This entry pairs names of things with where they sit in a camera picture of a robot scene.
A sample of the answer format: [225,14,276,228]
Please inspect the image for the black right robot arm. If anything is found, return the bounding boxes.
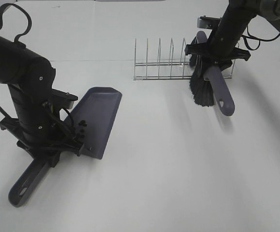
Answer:
[185,0,280,63]

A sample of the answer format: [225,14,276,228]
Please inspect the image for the grey hand brush black bristles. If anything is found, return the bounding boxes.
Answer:
[188,30,235,117]

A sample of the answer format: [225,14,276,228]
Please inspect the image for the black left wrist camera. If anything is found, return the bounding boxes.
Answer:
[51,89,78,109]

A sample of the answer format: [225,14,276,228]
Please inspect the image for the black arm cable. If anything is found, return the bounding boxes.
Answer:
[0,3,33,43]
[241,14,280,51]

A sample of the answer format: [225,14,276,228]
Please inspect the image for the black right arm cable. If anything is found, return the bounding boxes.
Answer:
[241,14,280,51]

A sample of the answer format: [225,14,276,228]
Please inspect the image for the pile of coffee beans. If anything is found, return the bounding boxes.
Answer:
[75,120,88,141]

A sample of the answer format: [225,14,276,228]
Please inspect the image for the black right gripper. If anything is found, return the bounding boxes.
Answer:
[185,0,257,73]

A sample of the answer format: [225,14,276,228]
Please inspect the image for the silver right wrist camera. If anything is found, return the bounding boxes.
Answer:
[197,15,221,29]

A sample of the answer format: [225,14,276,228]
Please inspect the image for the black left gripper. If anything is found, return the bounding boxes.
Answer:
[0,85,84,168]

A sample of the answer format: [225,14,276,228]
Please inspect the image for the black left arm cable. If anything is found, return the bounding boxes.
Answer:
[0,3,33,43]

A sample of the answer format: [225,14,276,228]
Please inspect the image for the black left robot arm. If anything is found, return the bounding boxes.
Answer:
[0,36,82,167]

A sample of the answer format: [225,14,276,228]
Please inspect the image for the grey plastic dustpan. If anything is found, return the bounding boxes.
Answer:
[8,87,122,207]

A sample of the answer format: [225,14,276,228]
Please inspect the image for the metal wire rack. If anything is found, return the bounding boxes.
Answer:
[133,36,235,82]

